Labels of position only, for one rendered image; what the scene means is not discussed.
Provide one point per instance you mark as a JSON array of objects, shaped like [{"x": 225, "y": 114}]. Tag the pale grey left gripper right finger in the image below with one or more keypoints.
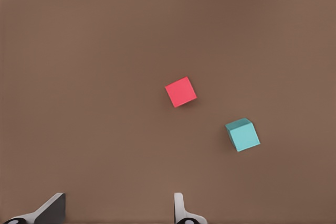
[{"x": 179, "y": 208}]

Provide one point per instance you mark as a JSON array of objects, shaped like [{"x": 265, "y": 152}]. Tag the teal cube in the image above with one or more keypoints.
[{"x": 242, "y": 135}]

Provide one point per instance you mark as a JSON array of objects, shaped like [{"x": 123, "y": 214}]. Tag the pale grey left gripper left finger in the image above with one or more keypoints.
[{"x": 50, "y": 209}]

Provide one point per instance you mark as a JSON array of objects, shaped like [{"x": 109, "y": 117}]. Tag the red cube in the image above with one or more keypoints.
[{"x": 181, "y": 91}]

